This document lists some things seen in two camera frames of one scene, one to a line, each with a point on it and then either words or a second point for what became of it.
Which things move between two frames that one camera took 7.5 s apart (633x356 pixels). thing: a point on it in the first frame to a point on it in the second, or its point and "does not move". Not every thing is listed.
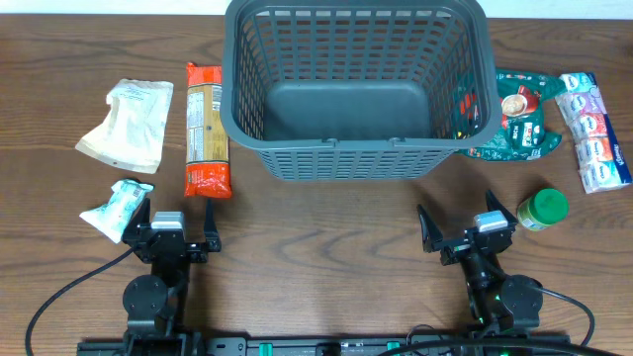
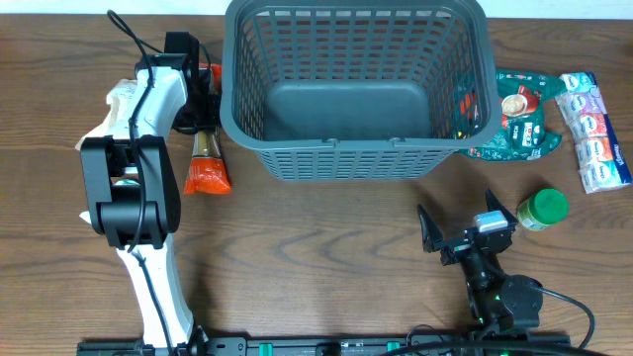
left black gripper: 199,253 to 185,122
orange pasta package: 208,173 does not move
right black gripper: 472,245 does not move
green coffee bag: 521,135 does not move
